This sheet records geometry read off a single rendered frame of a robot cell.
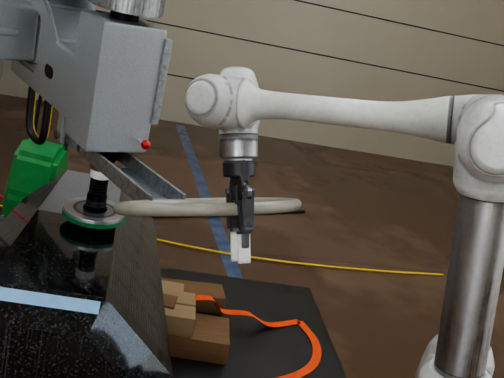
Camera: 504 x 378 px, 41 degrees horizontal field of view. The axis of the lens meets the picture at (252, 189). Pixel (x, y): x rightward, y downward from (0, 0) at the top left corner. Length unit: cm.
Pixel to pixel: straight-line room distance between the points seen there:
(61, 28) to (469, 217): 168
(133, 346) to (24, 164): 208
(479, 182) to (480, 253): 14
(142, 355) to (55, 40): 114
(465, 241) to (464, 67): 682
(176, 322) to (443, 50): 552
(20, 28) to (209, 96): 149
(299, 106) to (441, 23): 654
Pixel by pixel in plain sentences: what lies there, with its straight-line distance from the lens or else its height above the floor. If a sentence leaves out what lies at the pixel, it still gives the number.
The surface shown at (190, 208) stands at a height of 125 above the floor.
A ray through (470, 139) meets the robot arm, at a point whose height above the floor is 160.
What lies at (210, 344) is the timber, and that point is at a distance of 317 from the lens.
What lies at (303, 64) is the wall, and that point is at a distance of 734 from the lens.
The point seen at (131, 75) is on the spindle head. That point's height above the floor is 138.
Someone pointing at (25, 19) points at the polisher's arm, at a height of 141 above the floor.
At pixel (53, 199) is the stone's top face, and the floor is 82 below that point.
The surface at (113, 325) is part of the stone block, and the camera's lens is 199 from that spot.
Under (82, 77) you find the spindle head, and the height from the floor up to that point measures 134.
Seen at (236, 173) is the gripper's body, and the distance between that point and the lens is 150.
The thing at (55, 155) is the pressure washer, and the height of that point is 54.
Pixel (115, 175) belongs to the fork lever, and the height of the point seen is 110.
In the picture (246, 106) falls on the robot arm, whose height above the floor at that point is 153.
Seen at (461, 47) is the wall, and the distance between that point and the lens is 802.
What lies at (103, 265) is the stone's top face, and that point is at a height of 82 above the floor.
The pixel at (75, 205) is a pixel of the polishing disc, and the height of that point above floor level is 88.
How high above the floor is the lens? 181
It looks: 19 degrees down
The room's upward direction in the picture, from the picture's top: 13 degrees clockwise
